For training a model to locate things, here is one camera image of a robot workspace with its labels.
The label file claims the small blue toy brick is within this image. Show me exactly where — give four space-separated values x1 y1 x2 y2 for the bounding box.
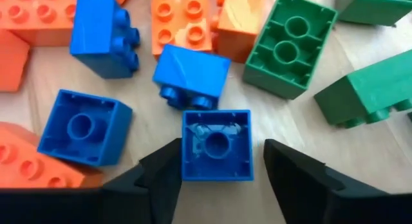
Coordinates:
152 43 232 111
69 0 142 80
181 109 255 182
37 88 134 168

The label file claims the small orange toy brick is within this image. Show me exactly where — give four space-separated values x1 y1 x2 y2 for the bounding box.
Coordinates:
211 0 270 64
0 28 32 93

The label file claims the small green toy brick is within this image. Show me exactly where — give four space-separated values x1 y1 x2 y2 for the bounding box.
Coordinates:
334 0 412 27

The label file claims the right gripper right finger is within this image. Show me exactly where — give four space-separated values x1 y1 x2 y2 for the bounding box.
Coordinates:
263 138 412 224

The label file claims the long green toy brick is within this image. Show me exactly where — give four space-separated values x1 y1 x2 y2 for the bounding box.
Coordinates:
314 49 412 129

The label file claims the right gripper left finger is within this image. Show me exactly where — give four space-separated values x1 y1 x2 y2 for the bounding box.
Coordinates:
0 137 183 224

